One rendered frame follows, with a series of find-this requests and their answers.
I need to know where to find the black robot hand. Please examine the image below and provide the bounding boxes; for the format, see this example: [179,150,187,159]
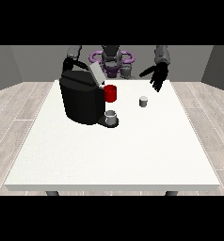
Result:
[138,61,169,93]
[62,56,90,73]

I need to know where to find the pale grey machine lid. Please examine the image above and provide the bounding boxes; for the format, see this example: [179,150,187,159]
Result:
[88,61,106,86]

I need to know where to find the black coffee machine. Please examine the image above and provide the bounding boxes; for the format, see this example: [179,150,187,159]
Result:
[58,69,120,128]

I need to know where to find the red pod holder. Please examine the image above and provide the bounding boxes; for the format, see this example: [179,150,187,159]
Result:
[104,84,118,104]

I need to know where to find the grey robot trunk purple rings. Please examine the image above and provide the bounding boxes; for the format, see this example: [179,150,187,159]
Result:
[88,45,136,79]

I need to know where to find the small grey cup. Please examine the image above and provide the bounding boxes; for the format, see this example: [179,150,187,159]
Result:
[104,109,119,126]

